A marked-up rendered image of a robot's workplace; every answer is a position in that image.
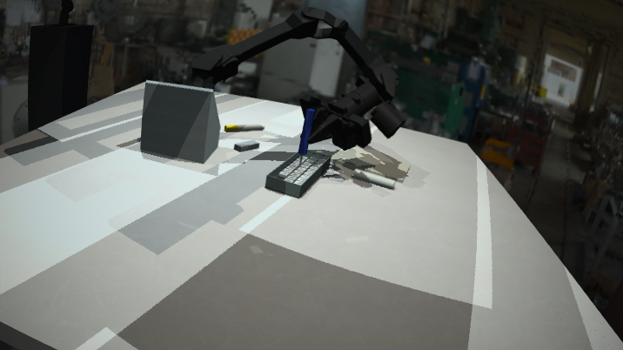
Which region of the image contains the keyboard with white letter keys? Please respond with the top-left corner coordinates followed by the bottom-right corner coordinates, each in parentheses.
top-left (265, 150), bottom-right (332, 199)

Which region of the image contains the white stylus with yellow cap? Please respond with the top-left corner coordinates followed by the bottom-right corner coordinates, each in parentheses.
top-left (224, 125), bottom-right (265, 131)

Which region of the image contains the dark blue stylus with grey tip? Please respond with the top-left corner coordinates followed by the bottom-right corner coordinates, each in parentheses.
top-left (298, 109), bottom-right (315, 166)

